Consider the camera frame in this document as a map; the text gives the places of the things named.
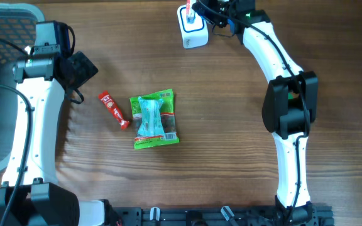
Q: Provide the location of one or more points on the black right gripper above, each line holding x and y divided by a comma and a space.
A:
205, 13

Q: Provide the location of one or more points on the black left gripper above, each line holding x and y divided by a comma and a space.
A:
85, 68

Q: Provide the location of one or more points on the small orange box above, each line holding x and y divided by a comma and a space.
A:
190, 13

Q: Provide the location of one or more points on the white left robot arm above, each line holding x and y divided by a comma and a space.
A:
29, 192

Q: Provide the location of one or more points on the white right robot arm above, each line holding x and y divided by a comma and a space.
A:
290, 101

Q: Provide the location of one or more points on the white barcode scanner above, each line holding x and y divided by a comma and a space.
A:
193, 35

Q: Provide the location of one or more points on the red Nescafe coffee stick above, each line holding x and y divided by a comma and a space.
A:
113, 108

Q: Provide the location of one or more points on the grey plastic basket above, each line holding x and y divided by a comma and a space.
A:
17, 31

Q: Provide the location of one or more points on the light blue snack packet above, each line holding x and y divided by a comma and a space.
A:
151, 123

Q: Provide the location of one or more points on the green snack bag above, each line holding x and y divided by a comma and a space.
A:
167, 116

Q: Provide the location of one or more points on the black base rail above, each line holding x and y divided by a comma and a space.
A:
215, 216

